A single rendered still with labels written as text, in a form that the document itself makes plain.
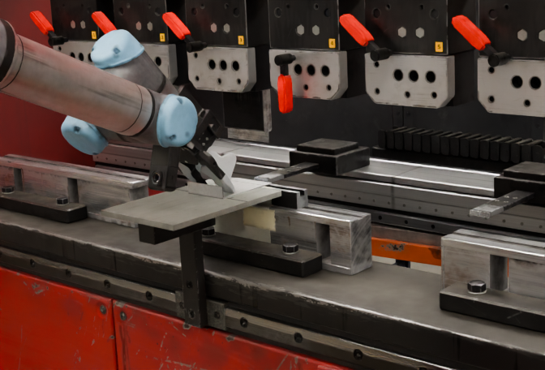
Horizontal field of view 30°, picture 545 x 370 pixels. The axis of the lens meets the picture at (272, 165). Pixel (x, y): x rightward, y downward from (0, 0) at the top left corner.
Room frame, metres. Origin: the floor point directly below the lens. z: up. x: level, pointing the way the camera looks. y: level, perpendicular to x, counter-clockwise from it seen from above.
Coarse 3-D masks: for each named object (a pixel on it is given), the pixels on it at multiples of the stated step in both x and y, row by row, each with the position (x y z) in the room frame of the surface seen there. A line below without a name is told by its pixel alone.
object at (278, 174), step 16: (304, 144) 1.98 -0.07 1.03; (320, 144) 1.97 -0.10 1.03; (336, 144) 1.97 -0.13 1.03; (352, 144) 1.97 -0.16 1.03; (304, 160) 1.96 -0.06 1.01; (320, 160) 1.93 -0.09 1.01; (336, 160) 1.91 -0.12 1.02; (352, 160) 1.95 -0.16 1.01; (368, 160) 1.98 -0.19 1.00; (256, 176) 1.85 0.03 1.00; (272, 176) 1.84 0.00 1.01; (288, 176) 1.87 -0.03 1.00
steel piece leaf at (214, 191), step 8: (192, 184) 1.75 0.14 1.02; (200, 184) 1.74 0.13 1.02; (208, 184) 1.73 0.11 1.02; (216, 184) 1.81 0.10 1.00; (240, 184) 1.80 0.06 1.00; (248, 184) 1.80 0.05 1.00; (256, 184) 1.80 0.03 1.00; (192, 192) 1.76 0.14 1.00; (200, 192) 1.74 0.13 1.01; (208, 192) 1.73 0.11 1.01; (216, 192) 1.72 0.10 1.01; (224, 192) 1.75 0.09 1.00; (240, 192) 1.74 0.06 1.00
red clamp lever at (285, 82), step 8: (280, 56) 1.65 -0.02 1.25; (288, 56) 1.66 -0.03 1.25; (280, 64) 1.65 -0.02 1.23; (280, 72) 1.67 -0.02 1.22; (288, 72) 1.67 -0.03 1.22; (280, 80) 1.66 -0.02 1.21; (288, 80) 1.66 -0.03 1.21; (280, 88) 1.66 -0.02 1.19; (288, 88) 1.66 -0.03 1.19; (280, 96) 1.66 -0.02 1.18; (288, 96) 1.66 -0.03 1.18; (280, 104) 1.66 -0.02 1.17; (288, 104) 1.66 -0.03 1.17; (288, 112) 1.67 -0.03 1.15
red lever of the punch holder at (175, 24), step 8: (168, 16) 1.84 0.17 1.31; (176, 16) 1.84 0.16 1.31; (168, 24) 1.83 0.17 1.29; (176, 24) 1.82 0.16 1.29; (176, 32) 1.82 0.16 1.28; (184, 32) 1.81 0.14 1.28; (184, 40) 1.81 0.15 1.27; (192, 40) 1.81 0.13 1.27; (192, 48) 1.79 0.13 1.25; (200, 48) 1.80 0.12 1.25
